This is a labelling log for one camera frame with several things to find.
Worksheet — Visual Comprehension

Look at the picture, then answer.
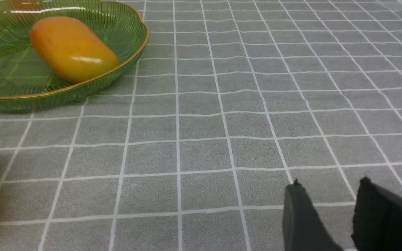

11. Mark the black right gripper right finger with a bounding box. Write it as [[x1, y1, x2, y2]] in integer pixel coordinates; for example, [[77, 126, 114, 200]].
[[351, 177, 402, 251]]

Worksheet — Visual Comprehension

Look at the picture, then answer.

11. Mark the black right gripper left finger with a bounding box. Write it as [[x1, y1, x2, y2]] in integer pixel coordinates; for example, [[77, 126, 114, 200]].
[[282, 178, 343, 251]]

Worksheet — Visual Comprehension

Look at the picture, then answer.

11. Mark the orange yellow mango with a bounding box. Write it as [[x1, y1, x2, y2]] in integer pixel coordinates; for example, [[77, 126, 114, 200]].
[[29, 16, 121, 84]]

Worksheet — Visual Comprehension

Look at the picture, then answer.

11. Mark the grey checked tablecloth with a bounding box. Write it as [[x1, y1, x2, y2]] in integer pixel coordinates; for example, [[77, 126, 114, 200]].
[[0, 0, 402, 251]]

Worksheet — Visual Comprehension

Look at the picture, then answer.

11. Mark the green glass plate gold rim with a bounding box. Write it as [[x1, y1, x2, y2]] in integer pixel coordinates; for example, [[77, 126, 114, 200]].
[[0, 0, 150, 111]]

